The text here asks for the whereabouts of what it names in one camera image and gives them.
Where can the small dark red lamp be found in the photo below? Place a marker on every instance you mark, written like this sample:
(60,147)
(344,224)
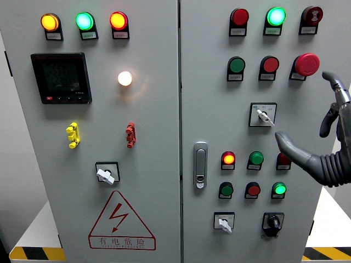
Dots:
(283,161)

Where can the small label plate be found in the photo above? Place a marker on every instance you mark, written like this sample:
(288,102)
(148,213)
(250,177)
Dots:
(225,197)
(267,77)
(297,77)
(121,35)
(277,197)
(308,30)
(238,31)
(251,197)
(254,167)
(235,77)
(272,31)
(89,35)
(54,35)
(283,167)
(227,167)

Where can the small lit green lamp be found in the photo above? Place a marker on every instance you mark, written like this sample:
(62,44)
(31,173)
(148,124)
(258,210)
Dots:
(279,189)

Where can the black door hinge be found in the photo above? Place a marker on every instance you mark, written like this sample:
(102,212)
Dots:
(311,228)
(8,64)
(59,241)

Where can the small unlit green lamp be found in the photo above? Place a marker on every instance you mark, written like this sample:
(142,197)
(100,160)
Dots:
(256,158)

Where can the small red push button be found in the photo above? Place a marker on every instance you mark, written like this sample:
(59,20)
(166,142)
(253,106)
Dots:
(253,189)

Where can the black yellow striped tape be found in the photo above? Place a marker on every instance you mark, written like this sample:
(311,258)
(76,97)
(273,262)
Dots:
(35,254)
(329,254)

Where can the small lit red lamp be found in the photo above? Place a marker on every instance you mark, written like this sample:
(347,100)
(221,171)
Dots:
(228,158)

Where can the small green push button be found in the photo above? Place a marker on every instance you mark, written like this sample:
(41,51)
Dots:
(226,189)

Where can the large red stop button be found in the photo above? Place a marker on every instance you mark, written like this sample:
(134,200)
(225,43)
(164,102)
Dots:
(306,64)

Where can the large red push button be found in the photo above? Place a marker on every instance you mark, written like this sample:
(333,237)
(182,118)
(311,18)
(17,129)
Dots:
(270,64)

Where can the silver door lock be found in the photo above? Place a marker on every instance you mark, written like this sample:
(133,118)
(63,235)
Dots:
(200,164)

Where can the pale grey door with lock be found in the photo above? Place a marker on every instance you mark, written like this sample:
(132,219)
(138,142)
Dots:
(208,109)

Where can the large green push button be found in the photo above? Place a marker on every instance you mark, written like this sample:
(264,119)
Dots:
(237,65)

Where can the dark red buzzer lamp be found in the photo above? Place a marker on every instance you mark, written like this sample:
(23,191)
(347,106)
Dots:
(312,14)

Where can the large green lamp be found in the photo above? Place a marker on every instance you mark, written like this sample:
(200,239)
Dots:
(276,16)
(84,21)

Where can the large unlit red lamp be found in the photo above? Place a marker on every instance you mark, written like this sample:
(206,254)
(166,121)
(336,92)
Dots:
(240,17)

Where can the pale grey door with display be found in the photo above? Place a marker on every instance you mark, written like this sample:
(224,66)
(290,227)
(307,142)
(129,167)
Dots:
(153,123)

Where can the red warning triangle sticker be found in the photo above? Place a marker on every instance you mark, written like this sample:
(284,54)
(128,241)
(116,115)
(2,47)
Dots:
(118,215)

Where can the white lamp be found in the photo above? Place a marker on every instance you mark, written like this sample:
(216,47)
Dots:
(125,78)

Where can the large lit red lamp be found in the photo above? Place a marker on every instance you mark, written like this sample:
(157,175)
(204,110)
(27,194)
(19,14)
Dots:
(118,20)

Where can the black display meter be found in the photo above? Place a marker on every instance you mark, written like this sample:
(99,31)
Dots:
(61,78)

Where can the large yellow lamp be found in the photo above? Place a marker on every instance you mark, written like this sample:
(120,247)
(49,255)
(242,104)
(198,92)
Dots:
(50,22)

